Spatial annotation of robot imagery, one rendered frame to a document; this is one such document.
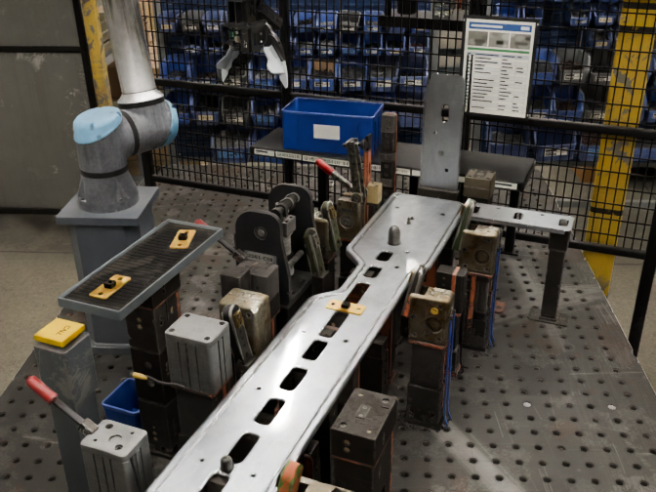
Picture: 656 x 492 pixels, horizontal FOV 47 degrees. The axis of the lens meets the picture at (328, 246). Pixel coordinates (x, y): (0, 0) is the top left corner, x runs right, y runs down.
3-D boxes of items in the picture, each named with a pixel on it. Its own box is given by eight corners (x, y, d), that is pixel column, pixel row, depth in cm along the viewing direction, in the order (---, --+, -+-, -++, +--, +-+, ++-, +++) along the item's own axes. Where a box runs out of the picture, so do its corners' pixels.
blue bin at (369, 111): (373, 157, 242) (373, 117, 236) (281, 149, 249) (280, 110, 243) (383, 141, 256) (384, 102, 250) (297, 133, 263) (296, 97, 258)
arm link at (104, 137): (68, 165, 190) (60, 112, 184) (115, 151, 199) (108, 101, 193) (96, 177, 183) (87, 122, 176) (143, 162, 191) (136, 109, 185)
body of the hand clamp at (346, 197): (357, 314, 220) (358, 202, 204) (336, 309, 223) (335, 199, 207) (364, 305, 225) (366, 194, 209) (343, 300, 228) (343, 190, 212)
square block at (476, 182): (480, 291, 232) (491, 180, 215) (455, 286, 234) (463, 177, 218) (486, 278, 238) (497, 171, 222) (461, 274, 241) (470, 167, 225)
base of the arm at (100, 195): (69, 213, 188) (62, 175, 184) (90, 189, 202) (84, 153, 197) (129, 214, 187) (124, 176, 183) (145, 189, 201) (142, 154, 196)
